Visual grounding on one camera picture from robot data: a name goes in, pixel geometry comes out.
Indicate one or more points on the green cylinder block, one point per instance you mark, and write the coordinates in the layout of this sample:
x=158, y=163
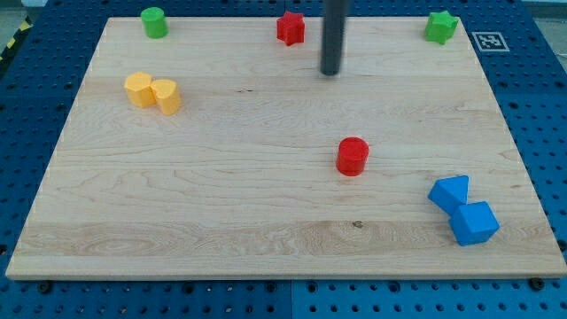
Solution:
x=154, y=22

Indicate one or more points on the yellow heart block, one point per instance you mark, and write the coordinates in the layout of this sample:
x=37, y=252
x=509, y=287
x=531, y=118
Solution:
x=167, y=95

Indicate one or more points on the green star block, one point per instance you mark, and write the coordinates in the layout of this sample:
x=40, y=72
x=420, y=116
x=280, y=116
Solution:
x=440, y=27

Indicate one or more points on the blue cube block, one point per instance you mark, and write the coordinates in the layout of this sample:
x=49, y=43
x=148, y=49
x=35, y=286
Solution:
x=473, y=223

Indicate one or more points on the black bolt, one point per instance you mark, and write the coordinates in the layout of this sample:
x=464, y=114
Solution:
x=537, y=284
x=44, y=287

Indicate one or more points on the black bolt front left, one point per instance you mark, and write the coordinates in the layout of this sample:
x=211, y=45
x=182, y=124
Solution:
x=44, y=287

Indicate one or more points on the black bolt front right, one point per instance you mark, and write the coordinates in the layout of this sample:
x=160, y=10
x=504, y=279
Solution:
x=537, y=284

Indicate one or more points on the black white fiducial tag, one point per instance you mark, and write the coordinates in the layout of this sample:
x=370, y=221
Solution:
x=490, y=41

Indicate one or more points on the red star block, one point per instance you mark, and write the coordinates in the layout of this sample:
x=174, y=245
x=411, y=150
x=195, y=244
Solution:
x=290, y=28

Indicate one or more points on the blue triangle block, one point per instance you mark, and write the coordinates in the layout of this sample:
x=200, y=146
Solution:
x=449, y=193

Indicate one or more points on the yellow hexagon block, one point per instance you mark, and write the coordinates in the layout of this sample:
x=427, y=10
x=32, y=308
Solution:
x=138, y=89

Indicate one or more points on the red cylinder block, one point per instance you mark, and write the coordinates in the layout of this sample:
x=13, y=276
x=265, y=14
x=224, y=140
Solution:
x=352, y=156

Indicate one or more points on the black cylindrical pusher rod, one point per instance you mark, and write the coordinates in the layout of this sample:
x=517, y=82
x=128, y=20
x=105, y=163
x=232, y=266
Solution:
x=333, y=34

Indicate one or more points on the light wooden board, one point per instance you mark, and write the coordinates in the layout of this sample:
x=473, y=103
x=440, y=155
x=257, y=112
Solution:
x=241, y=182

